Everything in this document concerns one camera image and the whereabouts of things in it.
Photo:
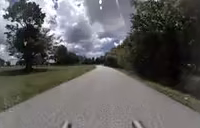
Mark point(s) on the tall dark tree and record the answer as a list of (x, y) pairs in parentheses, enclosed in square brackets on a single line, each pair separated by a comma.
[(28, 36)]

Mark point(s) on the wide grass field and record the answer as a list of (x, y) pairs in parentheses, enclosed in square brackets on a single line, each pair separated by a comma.
[(18, 86)]

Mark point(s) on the robot's own part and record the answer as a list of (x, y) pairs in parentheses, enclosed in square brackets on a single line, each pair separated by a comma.
[(137, 124), (65, 125)]

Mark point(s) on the grey asphalt road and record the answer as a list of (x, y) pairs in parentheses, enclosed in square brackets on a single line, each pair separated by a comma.
[(101, 96)]

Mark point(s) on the wood of dark trees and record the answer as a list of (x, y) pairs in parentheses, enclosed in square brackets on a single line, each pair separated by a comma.
[(161, 43)]

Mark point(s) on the grass verge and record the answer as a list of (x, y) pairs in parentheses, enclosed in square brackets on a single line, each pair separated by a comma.
[(188, 100)]

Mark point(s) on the row of distant trees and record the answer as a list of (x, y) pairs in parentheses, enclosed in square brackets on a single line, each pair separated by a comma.
[(63, 55)]

